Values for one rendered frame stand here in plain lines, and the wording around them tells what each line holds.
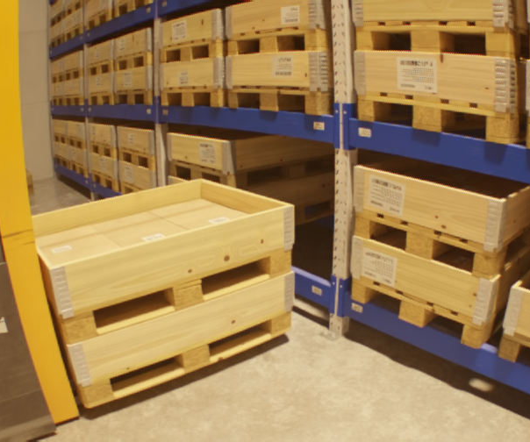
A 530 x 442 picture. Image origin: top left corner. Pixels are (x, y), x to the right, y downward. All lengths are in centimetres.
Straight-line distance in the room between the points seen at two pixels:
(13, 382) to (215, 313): 101
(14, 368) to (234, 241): 114
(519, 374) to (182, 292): 153
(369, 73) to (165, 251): 119
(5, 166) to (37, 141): 604
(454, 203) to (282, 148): 168
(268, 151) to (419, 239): 150
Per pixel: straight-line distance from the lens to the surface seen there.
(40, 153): 778
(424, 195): 207
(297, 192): 351
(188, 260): 203
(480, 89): 190
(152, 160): 404
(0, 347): 186
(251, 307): 232
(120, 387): 218
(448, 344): 225
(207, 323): 220
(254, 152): 321
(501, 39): 188
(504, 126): 186
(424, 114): 204
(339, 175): 240
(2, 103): 169
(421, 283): 218
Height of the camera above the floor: 140
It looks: 17 degrees down
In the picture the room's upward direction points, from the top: 1 degrees counter-clockwise
